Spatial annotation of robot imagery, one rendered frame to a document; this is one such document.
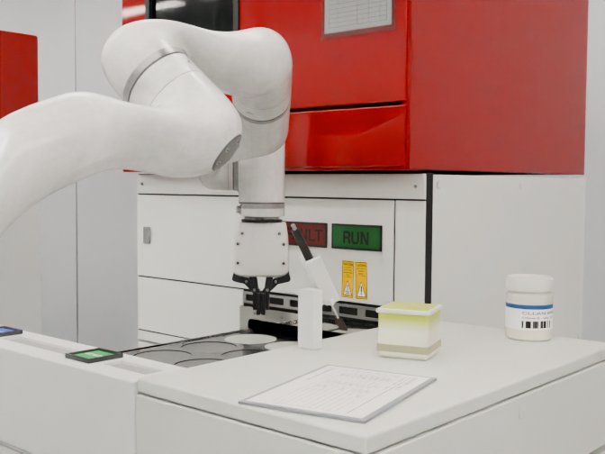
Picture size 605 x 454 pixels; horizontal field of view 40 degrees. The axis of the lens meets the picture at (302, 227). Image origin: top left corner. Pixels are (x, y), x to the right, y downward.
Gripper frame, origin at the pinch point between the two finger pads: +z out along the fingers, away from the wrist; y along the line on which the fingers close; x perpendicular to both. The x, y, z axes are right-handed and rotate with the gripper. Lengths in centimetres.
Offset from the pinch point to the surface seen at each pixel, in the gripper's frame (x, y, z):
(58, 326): 337, -139, 64
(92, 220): 313, -113, 0
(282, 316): 14.5, 3.5, 4.8
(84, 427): -46, -20, 10
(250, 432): -66, 3, 4
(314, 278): -33.9, 9.5, -8.5
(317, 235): 9.8, 10.3, -11.9
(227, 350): -4.6, -5.8, 7.9
